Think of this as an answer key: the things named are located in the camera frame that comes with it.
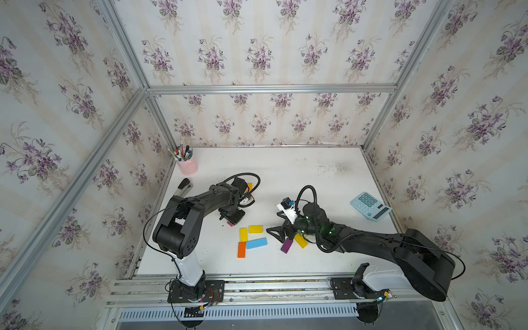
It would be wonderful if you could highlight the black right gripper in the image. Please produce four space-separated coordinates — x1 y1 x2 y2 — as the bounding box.
265 216 322 245

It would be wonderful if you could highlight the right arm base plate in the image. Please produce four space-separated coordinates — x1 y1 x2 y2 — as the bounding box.
329 276 393 301

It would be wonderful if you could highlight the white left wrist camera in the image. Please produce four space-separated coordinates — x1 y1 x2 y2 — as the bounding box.
241 195 254 206

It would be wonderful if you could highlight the light blue wooden block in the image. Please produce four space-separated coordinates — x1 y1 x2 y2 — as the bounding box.
246 237 268 250

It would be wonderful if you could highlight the purple wooden block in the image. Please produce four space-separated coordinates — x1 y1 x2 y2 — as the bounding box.
280 239 293 254

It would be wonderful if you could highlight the light blue calculator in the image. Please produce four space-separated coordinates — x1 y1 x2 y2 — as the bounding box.
350 192 393 222

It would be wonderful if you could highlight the yellow block flat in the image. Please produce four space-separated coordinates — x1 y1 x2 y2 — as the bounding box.
248 225 263 235

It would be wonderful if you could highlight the aluminium front rail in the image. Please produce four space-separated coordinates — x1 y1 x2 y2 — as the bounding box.
104 274 450 309

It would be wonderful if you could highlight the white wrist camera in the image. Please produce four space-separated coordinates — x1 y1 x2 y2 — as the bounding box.
241 195 254 206
278 197 297 224

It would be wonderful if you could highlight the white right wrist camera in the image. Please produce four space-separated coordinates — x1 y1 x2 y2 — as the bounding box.
278 197 297 224

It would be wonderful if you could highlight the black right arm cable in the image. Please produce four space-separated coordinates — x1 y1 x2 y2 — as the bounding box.
295 184 318 219

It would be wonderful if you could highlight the yellow block near right arm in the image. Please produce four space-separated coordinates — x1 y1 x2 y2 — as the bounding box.
294 234 308 249

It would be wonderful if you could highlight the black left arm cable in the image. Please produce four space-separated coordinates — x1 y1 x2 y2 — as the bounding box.
222 172 261 207

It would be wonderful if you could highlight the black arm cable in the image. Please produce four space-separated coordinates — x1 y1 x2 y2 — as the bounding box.
295 184 318 219
222 172 261 207

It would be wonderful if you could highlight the orange wooden block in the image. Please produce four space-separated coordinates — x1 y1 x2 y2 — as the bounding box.
237 241 247 259

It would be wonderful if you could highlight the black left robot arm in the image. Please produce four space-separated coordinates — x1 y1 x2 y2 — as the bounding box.
152 177 250 287

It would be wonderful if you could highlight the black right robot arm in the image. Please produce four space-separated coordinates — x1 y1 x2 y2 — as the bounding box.
266 202 456 305

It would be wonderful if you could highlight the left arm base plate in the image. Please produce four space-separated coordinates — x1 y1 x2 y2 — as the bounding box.
167 280 226 304

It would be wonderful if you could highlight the yellow block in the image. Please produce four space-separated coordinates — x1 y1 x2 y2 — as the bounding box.
239 228 248 242
248 225 263 235

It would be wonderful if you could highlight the black and white stapler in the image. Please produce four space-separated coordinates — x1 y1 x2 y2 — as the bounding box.
173 177 193 198

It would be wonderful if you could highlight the pink metal pen bucket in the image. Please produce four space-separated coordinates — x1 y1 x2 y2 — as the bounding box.
177 159 199 177

